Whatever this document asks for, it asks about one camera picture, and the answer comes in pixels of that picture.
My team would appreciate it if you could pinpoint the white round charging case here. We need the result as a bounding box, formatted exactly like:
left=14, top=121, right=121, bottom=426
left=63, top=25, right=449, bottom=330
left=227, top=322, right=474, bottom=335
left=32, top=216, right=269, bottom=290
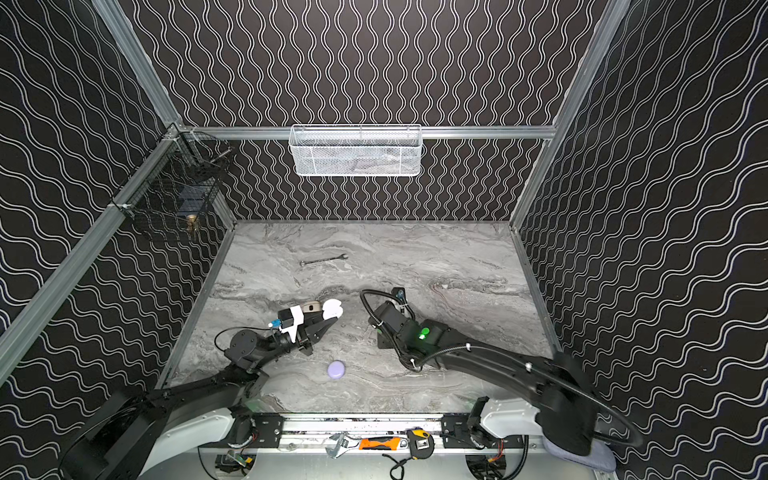
left=322, top=299, right=344, bottom=320

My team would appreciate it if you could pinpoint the cream earbud charging case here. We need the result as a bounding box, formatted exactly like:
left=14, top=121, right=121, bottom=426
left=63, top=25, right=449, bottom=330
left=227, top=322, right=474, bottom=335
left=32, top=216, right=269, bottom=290
left=301, top=301, right=323, bottom=314

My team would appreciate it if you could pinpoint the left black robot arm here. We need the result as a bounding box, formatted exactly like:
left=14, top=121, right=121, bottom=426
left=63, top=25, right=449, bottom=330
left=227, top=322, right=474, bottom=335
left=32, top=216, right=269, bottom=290
left=57, top=310, right=343, bottom=479

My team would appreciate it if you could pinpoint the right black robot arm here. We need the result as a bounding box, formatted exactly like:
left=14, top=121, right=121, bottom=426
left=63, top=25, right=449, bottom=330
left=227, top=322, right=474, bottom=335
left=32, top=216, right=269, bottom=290
left=359, top=289, right=644, bottom=456

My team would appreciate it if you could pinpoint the purple round charging case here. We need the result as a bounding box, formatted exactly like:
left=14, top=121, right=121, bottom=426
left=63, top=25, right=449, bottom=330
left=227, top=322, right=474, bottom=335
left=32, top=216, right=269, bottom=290
left=327, top=360, right=346, bottom=380

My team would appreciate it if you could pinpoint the steel combination wrench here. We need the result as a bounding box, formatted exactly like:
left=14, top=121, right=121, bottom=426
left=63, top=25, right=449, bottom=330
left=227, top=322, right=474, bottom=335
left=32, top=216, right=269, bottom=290
left=299, top=253, right=349, bottom=267

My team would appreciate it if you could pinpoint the adjustable wrench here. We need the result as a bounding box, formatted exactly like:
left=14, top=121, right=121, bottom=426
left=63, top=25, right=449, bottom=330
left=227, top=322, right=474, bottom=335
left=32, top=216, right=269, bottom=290
left=325, top=432, right=354, bottom=459

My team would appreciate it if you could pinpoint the yellow black tape measure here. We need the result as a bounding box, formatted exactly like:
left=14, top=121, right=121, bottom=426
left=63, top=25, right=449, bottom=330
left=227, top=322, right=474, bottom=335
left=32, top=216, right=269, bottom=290
left=406, top=428, right=435, bottom=460

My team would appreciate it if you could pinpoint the brass fitting in basket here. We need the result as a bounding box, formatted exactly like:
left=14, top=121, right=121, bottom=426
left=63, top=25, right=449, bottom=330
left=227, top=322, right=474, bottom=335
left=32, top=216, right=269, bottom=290
left=186, top=214, right=199, bottom=234

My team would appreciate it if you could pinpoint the grey cloth pad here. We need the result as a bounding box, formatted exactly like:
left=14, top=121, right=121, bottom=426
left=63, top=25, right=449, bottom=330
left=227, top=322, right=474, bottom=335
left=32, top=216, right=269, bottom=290
left=543, top=437, right=617, bottom=473

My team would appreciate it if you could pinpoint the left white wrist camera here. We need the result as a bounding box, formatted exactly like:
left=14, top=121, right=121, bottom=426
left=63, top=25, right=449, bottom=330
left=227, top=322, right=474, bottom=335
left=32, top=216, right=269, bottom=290
left=268, top=305, right=304, bottom=343

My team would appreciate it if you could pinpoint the white wire mesh basket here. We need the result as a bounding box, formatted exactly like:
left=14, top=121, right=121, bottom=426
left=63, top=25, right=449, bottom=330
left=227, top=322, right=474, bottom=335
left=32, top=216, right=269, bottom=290
left=288, top=124, right=424, bottom=177

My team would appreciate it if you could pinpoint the black wire basket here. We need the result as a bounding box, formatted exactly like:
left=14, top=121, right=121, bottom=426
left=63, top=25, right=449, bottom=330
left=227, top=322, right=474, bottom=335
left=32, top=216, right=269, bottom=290
left=122, top=132, right=233, bottom=244

